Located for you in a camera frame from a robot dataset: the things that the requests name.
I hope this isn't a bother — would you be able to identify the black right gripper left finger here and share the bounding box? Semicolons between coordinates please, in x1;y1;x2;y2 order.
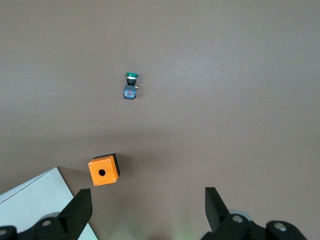
17;188;93;240

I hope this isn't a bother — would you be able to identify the orange button box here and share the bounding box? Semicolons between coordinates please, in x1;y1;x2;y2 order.
87;152;122;187

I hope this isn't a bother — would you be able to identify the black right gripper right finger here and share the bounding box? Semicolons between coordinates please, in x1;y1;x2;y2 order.
199;187;270;240

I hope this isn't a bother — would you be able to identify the green push button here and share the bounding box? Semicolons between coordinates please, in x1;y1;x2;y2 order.
122;71;140;100

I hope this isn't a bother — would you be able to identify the brown table cover mat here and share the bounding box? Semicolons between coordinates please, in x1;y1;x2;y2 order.
0;0;320;240

